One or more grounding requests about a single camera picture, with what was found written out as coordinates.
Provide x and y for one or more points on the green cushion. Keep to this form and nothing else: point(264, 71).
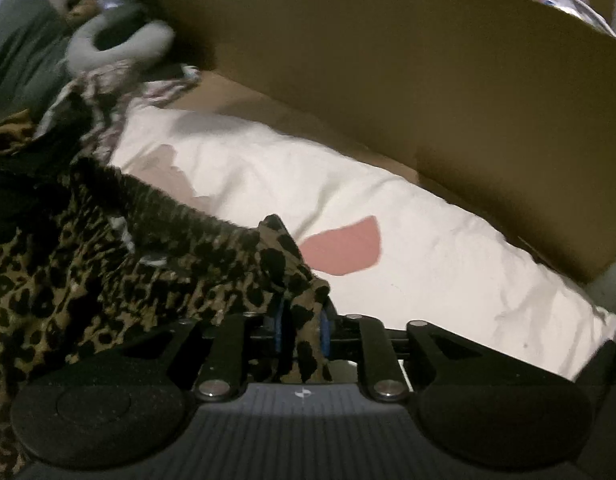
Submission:
point(22, 45)

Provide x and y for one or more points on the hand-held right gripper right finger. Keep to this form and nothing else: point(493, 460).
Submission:
point(325, 332)

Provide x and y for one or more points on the brown plush toy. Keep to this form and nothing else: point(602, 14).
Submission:
point(80, 10)

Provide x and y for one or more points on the black crumpled cloth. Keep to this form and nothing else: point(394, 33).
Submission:
point(17, 195)

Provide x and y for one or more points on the leopard print garment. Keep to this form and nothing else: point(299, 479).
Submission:
point(137, 260)

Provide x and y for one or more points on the brown cardboard sheet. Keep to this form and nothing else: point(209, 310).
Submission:
point(388, 85)

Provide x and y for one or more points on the white printed duvet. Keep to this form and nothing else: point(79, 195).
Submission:
point(413, 260)

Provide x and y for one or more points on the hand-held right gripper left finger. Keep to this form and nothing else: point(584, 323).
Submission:
point(279, 330)

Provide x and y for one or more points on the floral patterned cloth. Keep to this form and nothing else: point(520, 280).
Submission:
point(102, 85)

